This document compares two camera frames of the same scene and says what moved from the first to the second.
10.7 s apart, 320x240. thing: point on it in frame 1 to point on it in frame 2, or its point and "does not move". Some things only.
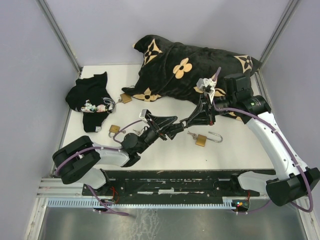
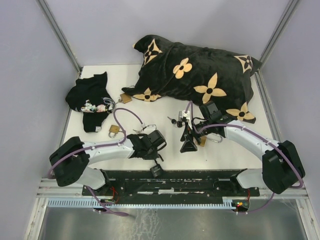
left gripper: [159, 122] to [153, 156]
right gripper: [201, 116] to [188, 135]
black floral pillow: [168, 67] does not move
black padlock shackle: [176, 128] to [157, 170]
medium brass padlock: [114, 129] does not move
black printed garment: [90, 95] does not move
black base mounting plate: [170, 184] does not move
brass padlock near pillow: [126, 98] does not move
